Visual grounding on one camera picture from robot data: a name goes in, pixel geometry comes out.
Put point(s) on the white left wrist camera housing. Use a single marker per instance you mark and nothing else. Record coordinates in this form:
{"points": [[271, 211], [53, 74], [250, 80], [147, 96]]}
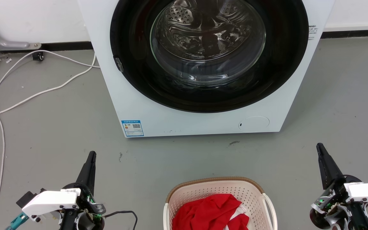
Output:
{"points": [[51, 201]]}

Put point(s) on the grey floor pipe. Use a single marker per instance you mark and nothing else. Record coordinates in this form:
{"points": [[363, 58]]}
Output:
{"points": [[8, 43]]}

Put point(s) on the round white filter cover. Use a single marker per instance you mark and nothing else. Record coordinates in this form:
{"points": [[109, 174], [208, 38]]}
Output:
{"points": [[254, 124]]}

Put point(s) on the blue energy label sticker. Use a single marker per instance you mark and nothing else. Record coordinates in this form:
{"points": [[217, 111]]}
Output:
{"points": [[132, 128]]}

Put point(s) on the white garment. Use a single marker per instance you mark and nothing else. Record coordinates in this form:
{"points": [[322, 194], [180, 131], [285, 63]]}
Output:
{"points": [[239, 212]]}

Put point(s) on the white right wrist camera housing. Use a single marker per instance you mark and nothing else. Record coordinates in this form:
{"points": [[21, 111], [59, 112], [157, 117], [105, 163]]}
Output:
{"points": [[367, 191]]}

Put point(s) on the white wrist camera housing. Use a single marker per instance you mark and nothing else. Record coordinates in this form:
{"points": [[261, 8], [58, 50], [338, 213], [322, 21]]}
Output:
{"points": [[367, 191], [51, 201]]}

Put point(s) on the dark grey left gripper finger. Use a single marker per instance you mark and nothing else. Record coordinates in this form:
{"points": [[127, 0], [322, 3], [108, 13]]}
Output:
{"points": [[87, 174]]}

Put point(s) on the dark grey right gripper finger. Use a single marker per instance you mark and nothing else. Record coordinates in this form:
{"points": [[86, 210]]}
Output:
{"points": [[329, 169]]}

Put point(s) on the white front-loading washing machine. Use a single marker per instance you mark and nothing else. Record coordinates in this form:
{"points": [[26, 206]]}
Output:
{"points": [[139, 105]]}

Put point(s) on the red garment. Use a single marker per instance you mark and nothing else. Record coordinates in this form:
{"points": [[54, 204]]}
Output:
{"points": [[208, 212]]}

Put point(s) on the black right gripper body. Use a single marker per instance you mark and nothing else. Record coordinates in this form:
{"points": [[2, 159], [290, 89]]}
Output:
{"points": [[332, 207]]}

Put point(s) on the grey door latch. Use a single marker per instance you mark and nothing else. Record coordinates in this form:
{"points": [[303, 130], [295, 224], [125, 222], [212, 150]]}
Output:
{"points": [[118, 64]]}

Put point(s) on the cream plastic laundry basket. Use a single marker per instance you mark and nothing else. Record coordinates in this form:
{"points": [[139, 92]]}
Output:
{"points": [[200, 190]]}

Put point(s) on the black round glass washer door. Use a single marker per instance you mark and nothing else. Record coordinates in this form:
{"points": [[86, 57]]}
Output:
{"points": [[133, 38]]}

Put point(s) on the small printed text label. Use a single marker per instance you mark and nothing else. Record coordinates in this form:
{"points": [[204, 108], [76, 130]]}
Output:
{"points": [[311, 32]]}

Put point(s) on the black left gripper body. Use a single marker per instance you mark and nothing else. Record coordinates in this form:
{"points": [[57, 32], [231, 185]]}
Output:
{"points": [[86, 214]]}

